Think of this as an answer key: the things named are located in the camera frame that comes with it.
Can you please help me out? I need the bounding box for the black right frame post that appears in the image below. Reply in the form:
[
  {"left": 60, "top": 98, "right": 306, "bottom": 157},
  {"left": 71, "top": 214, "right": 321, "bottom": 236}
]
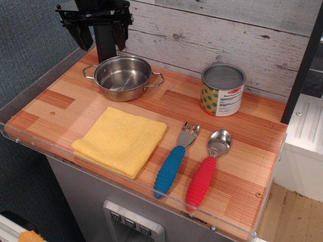
[{"left": 281, "top": 4, "right": 322, "bottom": 125}]

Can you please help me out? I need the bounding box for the silver dispenser button panel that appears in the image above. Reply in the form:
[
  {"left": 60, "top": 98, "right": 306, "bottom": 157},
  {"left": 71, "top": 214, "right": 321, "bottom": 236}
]
[{"left": 103, "top": 200, "right": 166, "bottom": 241}]

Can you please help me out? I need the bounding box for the orange object at corner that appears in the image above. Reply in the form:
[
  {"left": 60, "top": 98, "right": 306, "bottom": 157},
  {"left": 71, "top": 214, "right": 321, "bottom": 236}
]
[{"left": 18, "top": 230, "right": 44, "bottom": 242}]

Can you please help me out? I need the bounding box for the stainless steel pot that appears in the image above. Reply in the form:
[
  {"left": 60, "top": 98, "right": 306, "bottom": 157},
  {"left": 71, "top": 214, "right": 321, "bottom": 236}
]
[{"left": 83, "top": 55, "right": 165, "bottom": 102}]

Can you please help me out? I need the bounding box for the fork with blue handle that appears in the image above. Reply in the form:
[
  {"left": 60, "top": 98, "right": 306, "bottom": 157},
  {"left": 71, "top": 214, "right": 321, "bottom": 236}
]
[{"left": 153, "top": 122, "right": 200, "bottom": 199}]

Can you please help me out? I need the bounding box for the white plastic unit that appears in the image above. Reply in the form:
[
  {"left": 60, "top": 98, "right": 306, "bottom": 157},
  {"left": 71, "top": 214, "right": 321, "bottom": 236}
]
[{"left": 273, "top": 94, "right": 322, "bottom": 202}]

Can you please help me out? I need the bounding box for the spoon with red handle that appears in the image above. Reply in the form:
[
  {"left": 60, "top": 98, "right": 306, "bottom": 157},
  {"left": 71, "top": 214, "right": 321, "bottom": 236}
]
[{"left": 185, "top": 130, "right": 231, "bottom": 212}]

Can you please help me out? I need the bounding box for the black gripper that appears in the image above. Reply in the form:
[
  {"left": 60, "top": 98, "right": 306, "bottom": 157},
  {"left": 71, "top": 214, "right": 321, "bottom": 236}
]
[{"left": 55, "top": 1, "right": 133, "bottom": 51}]

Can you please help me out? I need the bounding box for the toy food can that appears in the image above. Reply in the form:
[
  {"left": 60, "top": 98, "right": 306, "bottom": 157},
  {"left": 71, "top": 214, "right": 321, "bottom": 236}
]
[{"left": 200, "top": 62, "right": 246, "bottom": 117}]

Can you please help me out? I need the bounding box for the grey toy fridge cabinet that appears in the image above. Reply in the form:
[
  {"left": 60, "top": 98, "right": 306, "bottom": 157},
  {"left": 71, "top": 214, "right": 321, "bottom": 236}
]
[{"left": 47, "top": 156, "right": 229, "bottom": 241}]

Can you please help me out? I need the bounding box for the black vertical post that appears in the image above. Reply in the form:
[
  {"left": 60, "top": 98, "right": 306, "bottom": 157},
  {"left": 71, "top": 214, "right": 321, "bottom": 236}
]
[{"left": 93, "top": 25, "right": 117, "bottom": 63}]

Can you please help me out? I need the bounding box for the yellow folded towel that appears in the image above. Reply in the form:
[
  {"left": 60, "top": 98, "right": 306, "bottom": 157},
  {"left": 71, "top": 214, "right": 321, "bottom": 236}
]
[{"left": 71, "top": 107, "right": 167, "bottom": 179}]

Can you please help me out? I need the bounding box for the clear acrylic table guard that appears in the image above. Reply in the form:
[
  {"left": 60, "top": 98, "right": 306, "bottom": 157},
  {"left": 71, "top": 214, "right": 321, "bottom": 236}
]
[{"left": 2, "top": 50, "right": 287, "bottom": 241}]

